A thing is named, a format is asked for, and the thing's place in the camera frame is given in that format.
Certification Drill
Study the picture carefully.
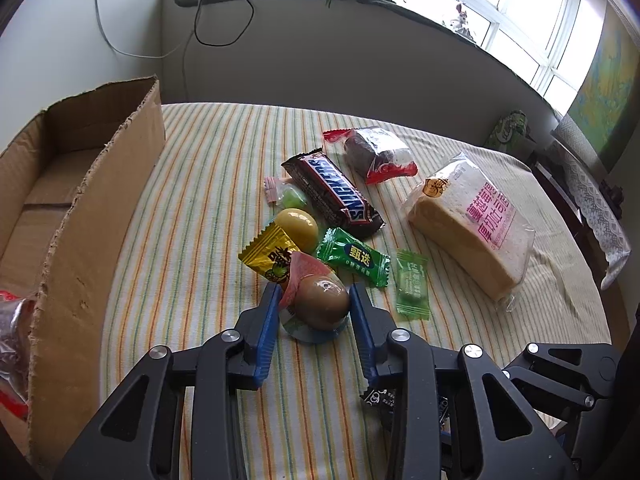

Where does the light green candy packet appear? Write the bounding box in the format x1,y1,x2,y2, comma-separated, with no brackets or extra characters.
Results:
395,249,432,321

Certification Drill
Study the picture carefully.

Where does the brown chocolate bar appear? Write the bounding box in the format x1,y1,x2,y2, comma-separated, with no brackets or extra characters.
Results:
281,147,386,240

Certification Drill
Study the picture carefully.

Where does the small figurine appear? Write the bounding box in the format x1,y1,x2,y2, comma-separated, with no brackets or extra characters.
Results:
445,2,476,41

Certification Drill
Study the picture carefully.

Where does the green patterned bag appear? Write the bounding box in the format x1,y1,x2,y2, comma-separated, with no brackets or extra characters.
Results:
484,110,536,153

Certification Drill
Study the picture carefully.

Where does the white cable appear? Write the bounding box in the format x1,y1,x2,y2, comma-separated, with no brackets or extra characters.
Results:
92,0,203,59

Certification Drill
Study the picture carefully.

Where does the white framed window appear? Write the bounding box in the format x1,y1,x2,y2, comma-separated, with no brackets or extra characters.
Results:
167,0,608,116

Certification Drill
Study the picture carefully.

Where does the brownie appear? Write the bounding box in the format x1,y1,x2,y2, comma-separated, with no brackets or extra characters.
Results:
322,126,418,187

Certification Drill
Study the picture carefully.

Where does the yellow candy packet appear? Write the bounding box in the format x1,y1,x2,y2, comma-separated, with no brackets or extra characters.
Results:
238,225,301,283

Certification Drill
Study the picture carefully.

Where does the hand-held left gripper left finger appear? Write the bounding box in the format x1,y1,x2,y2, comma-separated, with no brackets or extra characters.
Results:
52,282,283,480

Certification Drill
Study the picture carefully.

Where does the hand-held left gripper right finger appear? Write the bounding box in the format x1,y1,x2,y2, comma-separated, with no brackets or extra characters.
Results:
348,282,581,480

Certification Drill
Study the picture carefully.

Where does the green yellow wall poster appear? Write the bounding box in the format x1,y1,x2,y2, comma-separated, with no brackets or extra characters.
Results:
567,5,640,171

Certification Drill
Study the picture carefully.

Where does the dark green candy packet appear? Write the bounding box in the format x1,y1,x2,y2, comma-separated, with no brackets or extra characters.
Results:
316,227,392,288

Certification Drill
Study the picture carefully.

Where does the white lace cloth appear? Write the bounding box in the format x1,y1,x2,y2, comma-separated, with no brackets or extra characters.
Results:
550,115,632,291

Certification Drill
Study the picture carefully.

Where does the brown egg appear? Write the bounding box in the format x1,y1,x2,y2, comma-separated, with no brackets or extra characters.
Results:
277,252,351,343

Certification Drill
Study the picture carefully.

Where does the clear packet with red edge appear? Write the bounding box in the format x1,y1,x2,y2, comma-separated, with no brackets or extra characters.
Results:
0,290,38,421

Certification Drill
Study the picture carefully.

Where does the sliced bread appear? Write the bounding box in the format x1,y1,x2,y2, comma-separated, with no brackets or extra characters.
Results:
404,152,536,313

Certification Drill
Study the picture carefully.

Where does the black snack packet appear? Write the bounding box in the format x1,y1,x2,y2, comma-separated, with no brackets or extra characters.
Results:
361,385,453,441

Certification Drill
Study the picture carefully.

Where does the dark stone window sill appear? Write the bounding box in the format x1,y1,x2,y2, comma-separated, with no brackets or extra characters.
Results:
175,0,558,126

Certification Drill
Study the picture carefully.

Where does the black cable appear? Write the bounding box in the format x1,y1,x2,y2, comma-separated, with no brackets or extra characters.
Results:
194,0,288,47

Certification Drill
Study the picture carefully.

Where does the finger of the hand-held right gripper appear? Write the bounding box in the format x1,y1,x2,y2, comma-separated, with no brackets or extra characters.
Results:
501,341,622,417

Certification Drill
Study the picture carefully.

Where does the striped bed sheet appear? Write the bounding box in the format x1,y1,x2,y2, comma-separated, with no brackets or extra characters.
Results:
100,102,616,480

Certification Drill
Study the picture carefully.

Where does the yellow egg-shaped candy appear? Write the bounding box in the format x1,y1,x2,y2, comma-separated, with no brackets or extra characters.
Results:
275,208,319,251

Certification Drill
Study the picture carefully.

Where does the brown cardboard box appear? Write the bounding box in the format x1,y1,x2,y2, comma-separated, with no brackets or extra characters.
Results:
0,76,167,466

